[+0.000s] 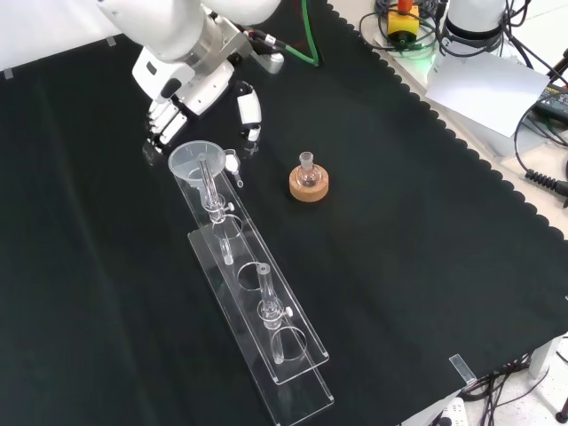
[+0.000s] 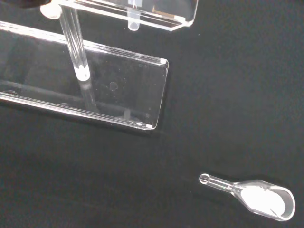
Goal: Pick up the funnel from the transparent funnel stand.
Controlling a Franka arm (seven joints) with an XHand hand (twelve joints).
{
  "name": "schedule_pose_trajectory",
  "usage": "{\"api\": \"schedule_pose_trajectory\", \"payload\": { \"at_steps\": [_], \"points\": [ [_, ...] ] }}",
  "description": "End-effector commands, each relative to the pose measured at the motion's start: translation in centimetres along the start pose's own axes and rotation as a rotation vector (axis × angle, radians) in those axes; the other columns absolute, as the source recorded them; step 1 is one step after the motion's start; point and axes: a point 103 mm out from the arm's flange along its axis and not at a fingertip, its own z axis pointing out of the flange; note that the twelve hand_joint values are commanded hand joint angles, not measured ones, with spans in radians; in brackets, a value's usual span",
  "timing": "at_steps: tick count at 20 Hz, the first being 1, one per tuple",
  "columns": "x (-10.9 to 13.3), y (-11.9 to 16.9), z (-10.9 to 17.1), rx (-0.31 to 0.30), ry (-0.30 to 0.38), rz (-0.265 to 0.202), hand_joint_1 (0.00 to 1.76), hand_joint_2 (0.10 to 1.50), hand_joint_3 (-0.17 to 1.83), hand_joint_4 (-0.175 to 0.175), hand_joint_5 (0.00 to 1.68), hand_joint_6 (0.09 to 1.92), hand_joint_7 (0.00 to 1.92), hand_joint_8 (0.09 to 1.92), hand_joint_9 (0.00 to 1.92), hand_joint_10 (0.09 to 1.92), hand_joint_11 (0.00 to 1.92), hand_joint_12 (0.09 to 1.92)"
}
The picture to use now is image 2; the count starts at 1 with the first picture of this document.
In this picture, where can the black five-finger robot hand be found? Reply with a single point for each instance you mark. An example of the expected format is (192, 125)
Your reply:
(28, 2)

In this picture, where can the clear acrylic funnel stand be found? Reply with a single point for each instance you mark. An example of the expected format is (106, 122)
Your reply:
(118, 95)

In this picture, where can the glass weighing funnel with powder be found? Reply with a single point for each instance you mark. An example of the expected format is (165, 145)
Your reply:
(261, 199)

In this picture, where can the black bench cloth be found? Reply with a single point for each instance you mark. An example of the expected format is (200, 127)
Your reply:
(225, 107)

